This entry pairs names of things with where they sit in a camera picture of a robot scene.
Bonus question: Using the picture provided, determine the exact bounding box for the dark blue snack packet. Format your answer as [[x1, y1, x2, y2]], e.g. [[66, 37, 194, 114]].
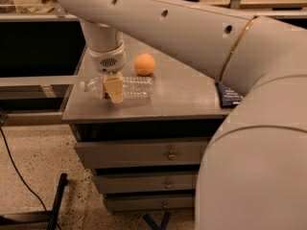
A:
[[215, 82, 243, 108]]

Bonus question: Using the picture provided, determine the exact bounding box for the grey drawer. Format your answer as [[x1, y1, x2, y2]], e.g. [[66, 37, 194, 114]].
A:
[[93, 172, 197, 195], [75, 137, 208, 169], [104, 191, 195, 212]]

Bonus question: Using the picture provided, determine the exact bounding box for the black metal stand leg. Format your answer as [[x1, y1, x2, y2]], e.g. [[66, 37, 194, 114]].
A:
[[0, 173, 68, 230]]

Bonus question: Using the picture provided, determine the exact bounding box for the black cable on floor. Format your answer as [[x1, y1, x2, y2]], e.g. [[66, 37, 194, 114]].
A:
[[0, 126, 62, 230]]

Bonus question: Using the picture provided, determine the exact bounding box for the clear plastic water bottle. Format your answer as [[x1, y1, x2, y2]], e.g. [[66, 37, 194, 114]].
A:
[[80, 76, 154, 100]]

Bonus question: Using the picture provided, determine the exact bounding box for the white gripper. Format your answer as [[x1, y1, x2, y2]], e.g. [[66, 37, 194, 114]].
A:
[[88, 43, 127, 104]]

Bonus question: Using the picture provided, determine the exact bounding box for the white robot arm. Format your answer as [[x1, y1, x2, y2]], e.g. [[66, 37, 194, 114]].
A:
[[58, 0, 307, 230]]

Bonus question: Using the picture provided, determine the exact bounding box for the orange ball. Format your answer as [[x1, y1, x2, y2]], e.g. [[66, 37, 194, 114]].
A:
[[133, 54, 156, 76]]

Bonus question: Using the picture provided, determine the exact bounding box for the grey drawer cabinet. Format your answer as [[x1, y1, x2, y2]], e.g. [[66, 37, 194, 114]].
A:
[[62, 37, 230, 201]]

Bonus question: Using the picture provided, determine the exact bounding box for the bottom grey drawer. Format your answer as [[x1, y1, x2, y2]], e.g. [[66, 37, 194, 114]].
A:
[[104, 191, 195, 212]]

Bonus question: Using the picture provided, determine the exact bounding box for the top grey drawer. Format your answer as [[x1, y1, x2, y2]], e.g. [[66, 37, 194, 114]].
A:
[[75, 137, 208, 169]]

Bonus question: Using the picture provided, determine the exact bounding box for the middle grey drawer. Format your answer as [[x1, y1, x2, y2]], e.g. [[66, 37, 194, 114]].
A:
[[93, 172, 197, 195]]

